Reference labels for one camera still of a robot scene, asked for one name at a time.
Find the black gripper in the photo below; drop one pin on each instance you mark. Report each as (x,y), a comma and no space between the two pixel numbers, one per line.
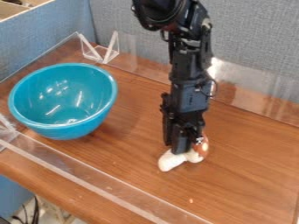
(184,108)

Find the white and brown toy mushroom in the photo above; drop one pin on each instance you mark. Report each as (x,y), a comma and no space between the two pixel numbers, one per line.
(169,160)

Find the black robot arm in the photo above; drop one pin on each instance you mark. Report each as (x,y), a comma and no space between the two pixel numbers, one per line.
(184,22)

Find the blue bowl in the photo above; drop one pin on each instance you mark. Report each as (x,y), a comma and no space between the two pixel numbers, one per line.
(63,100)

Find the clear acrylic front barrier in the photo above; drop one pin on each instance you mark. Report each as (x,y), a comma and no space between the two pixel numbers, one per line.
(111,188)

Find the clear acrylic barrier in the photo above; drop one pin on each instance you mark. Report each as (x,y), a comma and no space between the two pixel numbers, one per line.
(111,188)
(22,55)
(258,91)

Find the clear acrylic back barrier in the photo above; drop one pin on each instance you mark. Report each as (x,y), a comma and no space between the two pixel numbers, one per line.
(258,91)

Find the clear acrylic left barrier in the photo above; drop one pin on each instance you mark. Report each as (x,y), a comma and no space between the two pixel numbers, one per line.
(22,55)

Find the wooden shelf top left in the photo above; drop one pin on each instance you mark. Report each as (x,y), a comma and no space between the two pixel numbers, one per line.
(13,8)

